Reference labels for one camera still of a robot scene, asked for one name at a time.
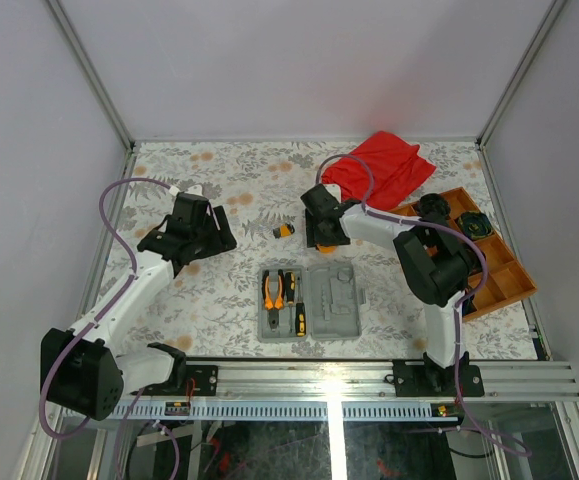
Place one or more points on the orange handled pliers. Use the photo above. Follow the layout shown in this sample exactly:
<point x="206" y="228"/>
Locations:
<point x="273" y="296"/>

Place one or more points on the black yellow screwdriver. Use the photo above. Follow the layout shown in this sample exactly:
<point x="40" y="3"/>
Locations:
<point x="300" y="317"/>
<point x="289" y="286"/>

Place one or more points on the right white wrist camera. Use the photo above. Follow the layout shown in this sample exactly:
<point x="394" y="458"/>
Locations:
<point x="334" y="190"/>

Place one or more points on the orange tape measure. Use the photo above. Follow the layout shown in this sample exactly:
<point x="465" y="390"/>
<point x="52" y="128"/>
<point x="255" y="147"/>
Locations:
<point x="326" y="249"/>

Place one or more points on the hex key set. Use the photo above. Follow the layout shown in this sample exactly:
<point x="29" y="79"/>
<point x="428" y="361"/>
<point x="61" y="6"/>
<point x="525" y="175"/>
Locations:
<point x="284" y="230"/>

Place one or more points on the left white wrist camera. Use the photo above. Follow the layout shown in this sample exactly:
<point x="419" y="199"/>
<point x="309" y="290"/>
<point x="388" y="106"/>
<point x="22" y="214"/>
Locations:
<point x="196" y="189"/>

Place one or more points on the green black spinning top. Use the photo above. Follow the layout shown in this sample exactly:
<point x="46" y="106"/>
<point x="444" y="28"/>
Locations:
<point x="475" y="226"/>

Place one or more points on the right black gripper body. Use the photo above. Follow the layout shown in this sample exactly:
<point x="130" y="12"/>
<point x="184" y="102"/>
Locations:
<point x="316" y="234"/>

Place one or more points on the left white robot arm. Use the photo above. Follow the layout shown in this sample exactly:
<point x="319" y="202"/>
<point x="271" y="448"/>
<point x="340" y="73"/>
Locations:
<point x="82" y="367"/>

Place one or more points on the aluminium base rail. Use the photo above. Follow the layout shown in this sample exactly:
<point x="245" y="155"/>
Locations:
<point x="301" y="390"/>

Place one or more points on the black spinning top upper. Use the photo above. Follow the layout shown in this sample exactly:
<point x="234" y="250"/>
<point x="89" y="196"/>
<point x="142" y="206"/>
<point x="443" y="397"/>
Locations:
<point x="433" y="203"/>

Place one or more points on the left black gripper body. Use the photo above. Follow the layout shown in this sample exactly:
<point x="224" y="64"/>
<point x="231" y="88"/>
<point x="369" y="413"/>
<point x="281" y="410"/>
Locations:
<point x="198" y="238"/>

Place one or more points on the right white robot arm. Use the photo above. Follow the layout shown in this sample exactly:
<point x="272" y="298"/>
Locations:
<point x="435" y="259"/>

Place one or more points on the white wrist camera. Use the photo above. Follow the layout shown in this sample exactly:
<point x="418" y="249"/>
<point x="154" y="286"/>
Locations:
<point x="334" y="190"/>
<point x="196" y="189"/>

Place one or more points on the red folded cloth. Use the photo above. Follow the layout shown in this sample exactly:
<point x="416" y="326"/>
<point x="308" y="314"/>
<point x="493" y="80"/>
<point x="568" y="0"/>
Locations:
<point x="384" y="164"/>

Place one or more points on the wooden compartment tray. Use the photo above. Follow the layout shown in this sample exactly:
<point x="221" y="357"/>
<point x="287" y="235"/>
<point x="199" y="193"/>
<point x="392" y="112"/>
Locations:
<point x="508" y="281"/>

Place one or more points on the grey plastic tool case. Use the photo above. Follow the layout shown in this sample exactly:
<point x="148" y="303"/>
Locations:
<point x="332" y="305"/>

